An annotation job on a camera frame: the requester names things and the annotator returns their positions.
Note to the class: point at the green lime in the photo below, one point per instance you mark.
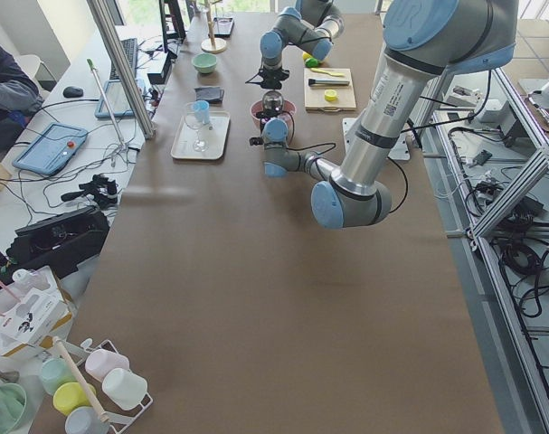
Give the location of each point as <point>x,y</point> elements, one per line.
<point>311,62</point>

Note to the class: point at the clear wine glass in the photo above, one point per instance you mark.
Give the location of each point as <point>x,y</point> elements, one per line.
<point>199,144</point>

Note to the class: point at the pink bowl of ice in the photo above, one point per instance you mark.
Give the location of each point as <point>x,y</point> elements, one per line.
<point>286,114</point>

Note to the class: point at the black computer mouse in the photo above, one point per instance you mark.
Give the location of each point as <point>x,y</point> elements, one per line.
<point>72,92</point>

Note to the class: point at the black keyboard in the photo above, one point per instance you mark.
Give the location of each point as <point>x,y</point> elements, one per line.
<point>130,50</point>

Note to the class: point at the mint green bowl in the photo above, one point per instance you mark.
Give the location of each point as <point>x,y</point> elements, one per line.
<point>205,63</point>

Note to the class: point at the cream rabbit tray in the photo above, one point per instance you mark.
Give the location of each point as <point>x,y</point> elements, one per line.
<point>215,136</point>

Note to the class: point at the white wire cup rack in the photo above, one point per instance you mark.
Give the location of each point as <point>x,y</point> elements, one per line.
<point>75,356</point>

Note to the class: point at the green glass jug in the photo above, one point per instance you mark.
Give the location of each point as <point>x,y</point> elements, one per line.
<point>14,404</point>

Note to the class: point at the aluminium frame post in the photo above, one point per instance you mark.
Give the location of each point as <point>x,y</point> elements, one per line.
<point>109,35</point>

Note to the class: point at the black glass rack tray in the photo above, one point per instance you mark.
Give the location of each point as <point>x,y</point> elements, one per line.
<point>223,26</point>

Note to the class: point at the yellow plastic cup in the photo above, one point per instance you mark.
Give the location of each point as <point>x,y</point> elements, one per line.
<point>69,397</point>

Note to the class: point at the grey plastic cup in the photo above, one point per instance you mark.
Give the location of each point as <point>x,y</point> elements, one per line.
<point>84,420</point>

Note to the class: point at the blue teach pendant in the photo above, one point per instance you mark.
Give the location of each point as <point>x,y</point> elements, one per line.
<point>52,149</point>
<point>117,99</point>

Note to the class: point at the cardboard product box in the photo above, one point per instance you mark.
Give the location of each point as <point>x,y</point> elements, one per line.
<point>33,310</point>

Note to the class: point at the bamboo cutting board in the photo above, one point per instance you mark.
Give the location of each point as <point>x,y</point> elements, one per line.
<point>314,96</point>

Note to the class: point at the steel muddler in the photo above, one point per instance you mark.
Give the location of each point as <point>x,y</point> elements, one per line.
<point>312,82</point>

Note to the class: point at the mint plastic cup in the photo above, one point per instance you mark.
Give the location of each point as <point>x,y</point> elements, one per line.
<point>54,373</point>

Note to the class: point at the grey folded cloth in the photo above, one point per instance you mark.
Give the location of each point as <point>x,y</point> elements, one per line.
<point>210,94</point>

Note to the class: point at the yellow plastic knife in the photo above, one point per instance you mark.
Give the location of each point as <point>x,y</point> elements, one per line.
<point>328,72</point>

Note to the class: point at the lemon half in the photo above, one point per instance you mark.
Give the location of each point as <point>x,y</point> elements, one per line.
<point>330,95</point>

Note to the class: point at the wooden mug tree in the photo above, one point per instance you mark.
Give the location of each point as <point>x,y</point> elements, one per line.
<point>212,44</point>

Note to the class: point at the white plastic cup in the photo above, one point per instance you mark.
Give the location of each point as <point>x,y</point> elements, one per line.
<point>125,388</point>

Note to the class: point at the pink plastic cup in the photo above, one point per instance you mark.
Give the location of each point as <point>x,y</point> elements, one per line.
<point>101,361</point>

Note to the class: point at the metal ice scoop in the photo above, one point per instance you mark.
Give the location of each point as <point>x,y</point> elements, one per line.
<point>272,102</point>

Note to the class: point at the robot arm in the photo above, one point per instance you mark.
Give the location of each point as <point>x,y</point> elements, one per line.
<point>312,26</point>
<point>421,41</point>

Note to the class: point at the blue plastic cup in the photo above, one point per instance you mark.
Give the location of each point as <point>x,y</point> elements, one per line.
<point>202,111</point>

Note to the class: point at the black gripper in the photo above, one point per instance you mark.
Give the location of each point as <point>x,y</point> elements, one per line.
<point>272,81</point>
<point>272,116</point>

